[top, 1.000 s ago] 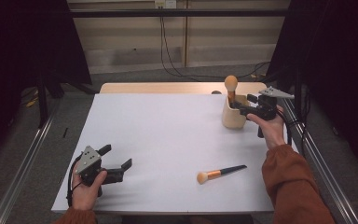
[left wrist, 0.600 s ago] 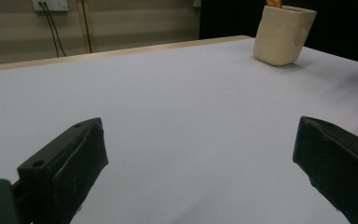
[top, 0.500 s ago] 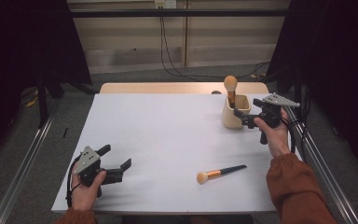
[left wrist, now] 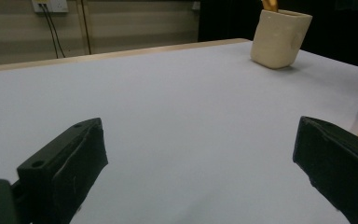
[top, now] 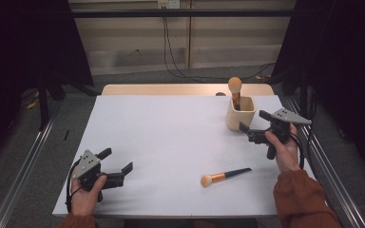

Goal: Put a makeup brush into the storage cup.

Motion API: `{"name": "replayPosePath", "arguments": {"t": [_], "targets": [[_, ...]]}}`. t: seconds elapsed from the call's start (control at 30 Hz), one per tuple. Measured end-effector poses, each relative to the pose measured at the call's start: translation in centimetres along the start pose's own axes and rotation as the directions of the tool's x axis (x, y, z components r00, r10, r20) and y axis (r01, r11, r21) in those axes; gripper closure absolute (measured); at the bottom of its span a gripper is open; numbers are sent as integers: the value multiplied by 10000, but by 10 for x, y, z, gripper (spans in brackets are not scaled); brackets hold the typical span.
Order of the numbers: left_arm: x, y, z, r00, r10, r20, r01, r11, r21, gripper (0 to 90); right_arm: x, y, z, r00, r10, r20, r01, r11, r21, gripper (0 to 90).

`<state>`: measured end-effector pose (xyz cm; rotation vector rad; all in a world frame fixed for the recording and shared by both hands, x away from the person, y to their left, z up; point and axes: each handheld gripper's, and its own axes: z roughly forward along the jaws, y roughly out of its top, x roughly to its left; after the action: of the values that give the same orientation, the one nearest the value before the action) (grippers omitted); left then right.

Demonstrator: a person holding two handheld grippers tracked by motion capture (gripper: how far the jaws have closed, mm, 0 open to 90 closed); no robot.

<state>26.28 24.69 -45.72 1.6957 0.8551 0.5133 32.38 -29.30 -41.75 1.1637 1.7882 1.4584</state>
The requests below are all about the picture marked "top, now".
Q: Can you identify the square wooden cup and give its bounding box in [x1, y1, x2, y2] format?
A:
[225, 95, 257, 132]

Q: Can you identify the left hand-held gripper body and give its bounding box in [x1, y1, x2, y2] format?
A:
[71, 149, 126, 203]

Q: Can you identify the wooden table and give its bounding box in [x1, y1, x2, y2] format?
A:
[101, 83, 275, 97]

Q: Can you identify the black floor cable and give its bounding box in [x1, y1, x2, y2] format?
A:
[298, 91, 318, 156]

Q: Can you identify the aluminium frame rail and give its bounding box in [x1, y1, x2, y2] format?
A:
[281, 95, 365, 228]
[0, 100, 65, 228]

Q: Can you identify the hand-held gripper black cable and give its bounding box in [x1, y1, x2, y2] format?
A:
[289, 132, 306, 171]
[65, 159, 83, 214]

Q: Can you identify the black curtain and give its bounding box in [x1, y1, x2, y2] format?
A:
[269, 0, 365, 183]
[0, 0, 95, 165]

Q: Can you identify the black horizontal frame bar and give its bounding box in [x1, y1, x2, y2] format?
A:
[70, 9, 297, 19]

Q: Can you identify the black stand post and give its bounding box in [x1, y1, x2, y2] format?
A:
[37, 71, 50, 131]
[298, 70, 309, 123]

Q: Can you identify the person's left hand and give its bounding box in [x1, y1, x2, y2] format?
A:
[70, 175, 107, 217]

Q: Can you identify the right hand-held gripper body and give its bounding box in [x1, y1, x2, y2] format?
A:
[246, 107, 313, 161]

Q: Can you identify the black wall cable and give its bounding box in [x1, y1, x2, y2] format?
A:
[162, 16, 278, 82]

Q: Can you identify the right hand-held gripper black cable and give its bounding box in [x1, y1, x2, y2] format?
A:
[289, 132, 306, 171]

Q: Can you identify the person's right hand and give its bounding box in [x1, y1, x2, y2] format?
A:
[264, 123, 301, 174]

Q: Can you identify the white wall socket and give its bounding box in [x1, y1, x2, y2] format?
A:
[157, 0, 182, 10]

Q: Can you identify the left hand-held gripper black cable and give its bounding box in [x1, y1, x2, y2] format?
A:
[65, 159, 83, 214]

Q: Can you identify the white table board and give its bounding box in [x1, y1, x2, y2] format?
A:
[51, 94, 317, 219]

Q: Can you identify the yellow floor tape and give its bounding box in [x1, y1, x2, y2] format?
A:
[26, 90, 41, 110]

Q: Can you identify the black handled makeup brush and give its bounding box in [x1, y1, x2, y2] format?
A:
[200, 167, 253, 188]
[227, 76, 243, 112]

